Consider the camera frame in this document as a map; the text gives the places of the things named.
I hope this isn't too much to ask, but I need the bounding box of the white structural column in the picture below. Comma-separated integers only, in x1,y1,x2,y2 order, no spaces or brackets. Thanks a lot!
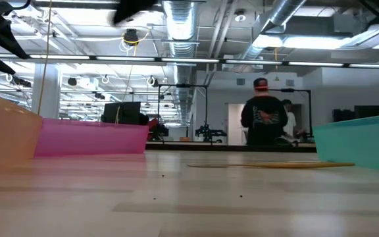
31,64,61,119

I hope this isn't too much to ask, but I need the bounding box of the silver ribbed ventilation duct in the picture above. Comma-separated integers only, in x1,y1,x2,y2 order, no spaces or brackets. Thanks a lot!
161,0,199,128

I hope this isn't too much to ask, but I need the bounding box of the black hanging ceiling camera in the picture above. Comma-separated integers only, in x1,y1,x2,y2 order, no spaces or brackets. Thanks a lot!
122,28,140,47

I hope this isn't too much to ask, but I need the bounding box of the yellow pendant cord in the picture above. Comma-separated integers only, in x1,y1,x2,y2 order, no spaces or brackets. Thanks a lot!
273,47,280,82

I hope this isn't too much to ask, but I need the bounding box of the black monitor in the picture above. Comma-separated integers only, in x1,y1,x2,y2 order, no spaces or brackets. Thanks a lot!
102,101,141,126

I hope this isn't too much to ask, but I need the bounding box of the teal plastic tray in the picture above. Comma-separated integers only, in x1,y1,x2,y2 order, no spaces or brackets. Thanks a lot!
312,112,379,174

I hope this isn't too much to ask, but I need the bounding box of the orange plastic tray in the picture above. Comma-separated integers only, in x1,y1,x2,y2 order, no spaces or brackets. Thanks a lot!
0,88,43,174

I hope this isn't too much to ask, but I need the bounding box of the yellow hanging cable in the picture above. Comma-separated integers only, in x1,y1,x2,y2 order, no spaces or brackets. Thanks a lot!
114,42,138,125
37,0,53,116

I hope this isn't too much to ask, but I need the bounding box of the wooden-handled utensil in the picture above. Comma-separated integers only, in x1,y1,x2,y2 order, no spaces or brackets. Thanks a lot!
188,161,356,170

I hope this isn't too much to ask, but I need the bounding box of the wide dark monitor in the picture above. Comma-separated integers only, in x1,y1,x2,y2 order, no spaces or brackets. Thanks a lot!
353,105,379,118

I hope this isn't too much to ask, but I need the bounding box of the black gantry frame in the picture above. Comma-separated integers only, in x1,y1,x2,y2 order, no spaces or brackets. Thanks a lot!
157,84,209,145
268,88,313,145

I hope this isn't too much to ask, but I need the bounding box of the small dark monitor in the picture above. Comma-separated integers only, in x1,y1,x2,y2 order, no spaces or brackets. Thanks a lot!
332,108,355,122

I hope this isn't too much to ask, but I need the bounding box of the pink plastic tray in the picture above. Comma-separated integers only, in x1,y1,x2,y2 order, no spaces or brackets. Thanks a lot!
34,117,150,157

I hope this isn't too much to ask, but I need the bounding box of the long ceiling light bar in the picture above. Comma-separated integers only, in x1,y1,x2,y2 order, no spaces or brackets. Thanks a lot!
0,53,379,69

